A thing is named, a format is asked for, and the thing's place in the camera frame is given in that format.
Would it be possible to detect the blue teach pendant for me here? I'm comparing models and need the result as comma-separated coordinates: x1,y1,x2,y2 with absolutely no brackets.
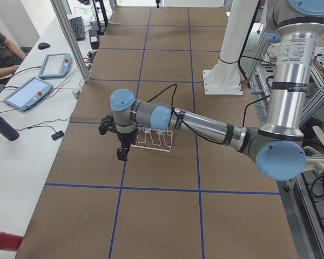
4,77,52,111
38,53,72,79

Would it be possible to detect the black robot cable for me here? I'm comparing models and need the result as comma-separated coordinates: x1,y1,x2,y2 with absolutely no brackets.
145,83,225,144

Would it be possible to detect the white office chair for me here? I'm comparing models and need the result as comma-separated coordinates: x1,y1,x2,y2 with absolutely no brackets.
303,126,324,175

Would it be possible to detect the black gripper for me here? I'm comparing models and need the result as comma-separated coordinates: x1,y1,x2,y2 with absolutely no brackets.
117,129,137,161

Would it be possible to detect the lower blue teach pendant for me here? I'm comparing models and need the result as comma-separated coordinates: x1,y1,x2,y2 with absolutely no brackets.
4,77,52,111

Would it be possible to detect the aluminium frame post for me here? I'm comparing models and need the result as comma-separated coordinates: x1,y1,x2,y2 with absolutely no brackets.
50,0,90,83

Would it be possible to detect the white wire cup rack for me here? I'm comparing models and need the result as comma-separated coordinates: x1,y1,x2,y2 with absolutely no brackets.
132,128,173,152

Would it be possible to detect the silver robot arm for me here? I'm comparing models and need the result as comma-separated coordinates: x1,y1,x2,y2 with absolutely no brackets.
110,1,324,181

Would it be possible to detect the upper blue teach pendant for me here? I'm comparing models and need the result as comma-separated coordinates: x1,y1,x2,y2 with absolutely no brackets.
38,53,72,79

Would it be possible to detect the seated person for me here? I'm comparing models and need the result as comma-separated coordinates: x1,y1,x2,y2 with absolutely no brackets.
0,32,26,78

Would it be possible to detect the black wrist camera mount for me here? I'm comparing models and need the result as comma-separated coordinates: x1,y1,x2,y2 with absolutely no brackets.
98,115,117,135

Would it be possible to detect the red cylinder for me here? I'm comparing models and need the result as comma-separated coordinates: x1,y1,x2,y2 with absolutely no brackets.
0,231,23,251

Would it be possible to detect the black keyboard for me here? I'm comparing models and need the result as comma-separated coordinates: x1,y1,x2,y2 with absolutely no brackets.
69,17,85,41

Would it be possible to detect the small black device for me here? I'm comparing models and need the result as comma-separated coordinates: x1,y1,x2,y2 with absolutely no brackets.
51,131,64,141

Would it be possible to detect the black computer mouse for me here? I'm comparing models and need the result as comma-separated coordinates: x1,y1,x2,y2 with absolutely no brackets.
38,42,50,50

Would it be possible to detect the black water bottle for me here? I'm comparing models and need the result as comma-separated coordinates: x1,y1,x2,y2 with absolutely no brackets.
0,116,19,141

